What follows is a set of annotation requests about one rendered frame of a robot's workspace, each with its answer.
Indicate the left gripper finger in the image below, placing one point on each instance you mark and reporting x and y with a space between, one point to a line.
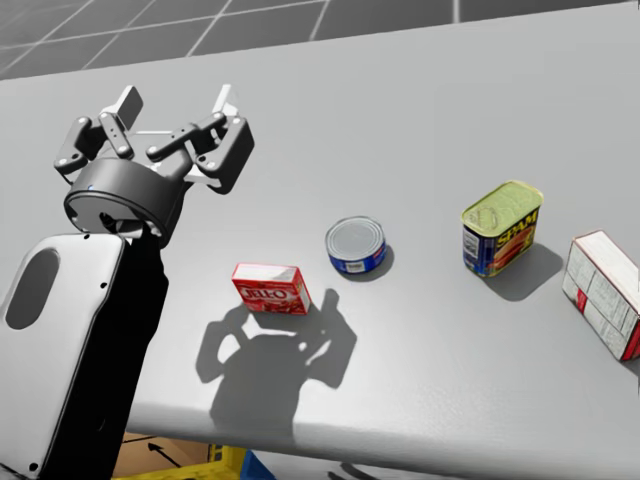
116 135
220 142

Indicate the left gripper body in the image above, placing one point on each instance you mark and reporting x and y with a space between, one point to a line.
125 195

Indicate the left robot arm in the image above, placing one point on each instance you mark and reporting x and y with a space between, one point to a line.
85 350

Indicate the brown box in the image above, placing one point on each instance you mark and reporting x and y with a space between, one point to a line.
165 450

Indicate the yellow box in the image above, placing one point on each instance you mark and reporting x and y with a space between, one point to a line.
226 459

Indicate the blue flat can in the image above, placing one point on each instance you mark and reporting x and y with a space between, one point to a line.
356 245

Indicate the green and blue rectangular can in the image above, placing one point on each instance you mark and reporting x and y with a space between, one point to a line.
500 230

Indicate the red and white carton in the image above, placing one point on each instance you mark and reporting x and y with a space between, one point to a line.
602 295

